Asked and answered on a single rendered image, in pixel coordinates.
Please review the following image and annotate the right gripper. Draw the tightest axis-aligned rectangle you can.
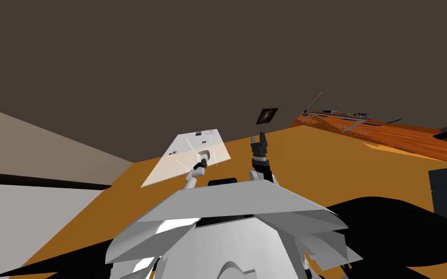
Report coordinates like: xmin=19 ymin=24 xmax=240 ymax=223
xmin=250 ymin=131 xmax=269 ymax=158

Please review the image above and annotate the white table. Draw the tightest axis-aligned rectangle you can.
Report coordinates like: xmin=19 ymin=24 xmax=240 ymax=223
xmin=140 ymin=128 xmax=232 ymax=188

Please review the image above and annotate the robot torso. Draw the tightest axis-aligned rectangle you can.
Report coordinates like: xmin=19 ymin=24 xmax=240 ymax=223
xmin=105 ymin=178 xmax=364 ymax=279

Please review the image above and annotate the brown wooden table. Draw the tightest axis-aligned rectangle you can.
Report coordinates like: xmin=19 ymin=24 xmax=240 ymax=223
xmin=290 ymin=110 xmax=447 ymax=167

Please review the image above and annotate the dark picture on wall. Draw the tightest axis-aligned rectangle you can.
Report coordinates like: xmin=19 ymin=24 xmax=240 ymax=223
xmin=255 ymin=108 xmax=280 ymax=126

